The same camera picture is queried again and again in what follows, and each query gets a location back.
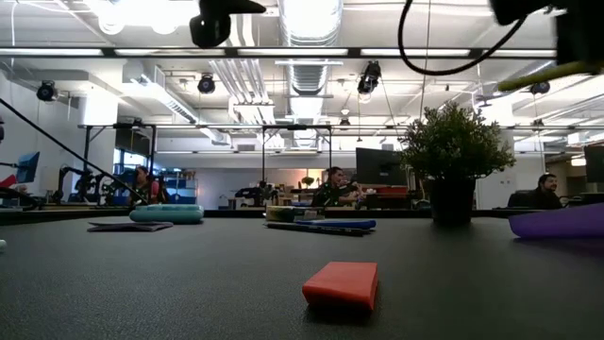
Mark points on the orange eraser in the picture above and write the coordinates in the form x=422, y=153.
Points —
x=340, y=283

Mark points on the yellow green crayon box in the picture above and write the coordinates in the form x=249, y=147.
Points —
x=288, y=213

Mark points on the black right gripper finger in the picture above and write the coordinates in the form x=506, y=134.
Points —
x=580, y=35

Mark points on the purple plastic pencil case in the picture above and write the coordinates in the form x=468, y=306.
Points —
x=557, y=224

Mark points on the yellow highlighter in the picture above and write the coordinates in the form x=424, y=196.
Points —
x=542, y=78

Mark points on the potted artificial green plant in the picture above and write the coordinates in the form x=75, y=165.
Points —
x=453, y=141

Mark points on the background black frame stand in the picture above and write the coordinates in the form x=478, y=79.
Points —
x=297, y=126
x=118, y=126

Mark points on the person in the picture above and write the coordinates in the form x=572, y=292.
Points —
x=542, y=196
x=141, y=184
x=332, y=189

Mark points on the silver ceiling air duct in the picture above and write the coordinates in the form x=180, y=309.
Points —
x=309, y=75

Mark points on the background black robot arm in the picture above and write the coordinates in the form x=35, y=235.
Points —
x=252, y=193
x=61, y=181

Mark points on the black computer monitor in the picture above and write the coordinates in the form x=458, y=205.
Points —
x=595, y=163
x=380, y=165

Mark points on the black ceiling-hung camera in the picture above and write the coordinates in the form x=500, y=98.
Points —
x=206, y=84
x=540, y=88
x=369, y=78
x=46, y=91

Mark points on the teal calculator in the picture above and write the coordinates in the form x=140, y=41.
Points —
x=165, y=215

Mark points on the blue tilted screen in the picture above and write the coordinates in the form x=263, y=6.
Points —
x=28, y=166

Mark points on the white sticky note pad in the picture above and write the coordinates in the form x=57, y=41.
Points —
x=129, y=226

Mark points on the blue storage shelf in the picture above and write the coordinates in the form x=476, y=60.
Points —
x=181, y=191

